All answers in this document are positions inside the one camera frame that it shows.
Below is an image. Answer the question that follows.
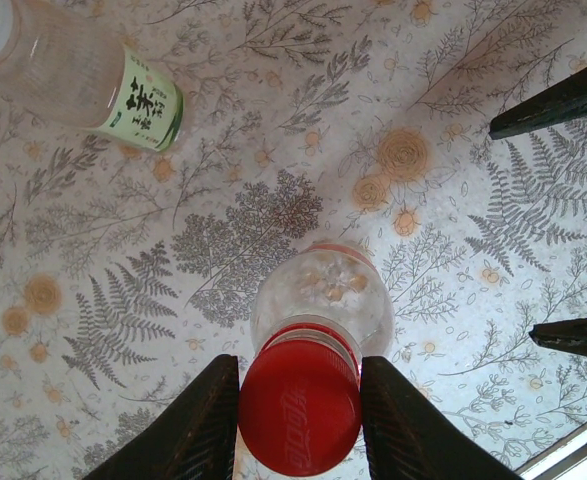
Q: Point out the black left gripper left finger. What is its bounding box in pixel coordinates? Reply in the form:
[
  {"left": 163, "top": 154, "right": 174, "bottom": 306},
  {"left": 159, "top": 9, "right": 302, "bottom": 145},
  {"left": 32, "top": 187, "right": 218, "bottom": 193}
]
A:
[{"left": 83, "top": 352, "right": 240, "bottom": 480}]

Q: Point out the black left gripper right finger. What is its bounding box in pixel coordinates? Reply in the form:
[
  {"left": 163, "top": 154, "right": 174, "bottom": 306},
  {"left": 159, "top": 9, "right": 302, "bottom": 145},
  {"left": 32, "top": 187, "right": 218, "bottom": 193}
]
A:
[{"left": 360, "top": 354, "right": 525, "bottom": 480}]

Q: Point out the red bottle cap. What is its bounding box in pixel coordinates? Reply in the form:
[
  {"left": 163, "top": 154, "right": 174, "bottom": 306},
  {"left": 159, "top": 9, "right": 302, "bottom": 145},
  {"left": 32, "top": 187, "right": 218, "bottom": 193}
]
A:
[{"left": 236, "top": 339, "right": 365, "bottom": 477}]

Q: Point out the clear bottle with red ring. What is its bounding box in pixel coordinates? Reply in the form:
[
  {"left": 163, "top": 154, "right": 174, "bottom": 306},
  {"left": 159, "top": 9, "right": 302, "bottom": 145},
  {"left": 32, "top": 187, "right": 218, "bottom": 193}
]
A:
[{"left": 248, "top": 238, "right": 397, "bottom": 374}]

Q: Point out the clear bottle with green label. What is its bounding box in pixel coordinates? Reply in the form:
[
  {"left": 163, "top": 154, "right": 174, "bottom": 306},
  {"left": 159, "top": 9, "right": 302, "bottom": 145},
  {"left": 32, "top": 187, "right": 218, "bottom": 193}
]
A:
[{"left": 0, "top": 0, "right": 186, "bottom": 154}]

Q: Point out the aluminium front rail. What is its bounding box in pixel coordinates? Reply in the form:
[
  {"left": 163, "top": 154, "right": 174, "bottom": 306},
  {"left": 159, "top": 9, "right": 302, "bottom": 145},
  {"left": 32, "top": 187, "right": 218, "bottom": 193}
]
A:
[{"left": 515, "top": 409, "right": 587, "bottom": 480}]

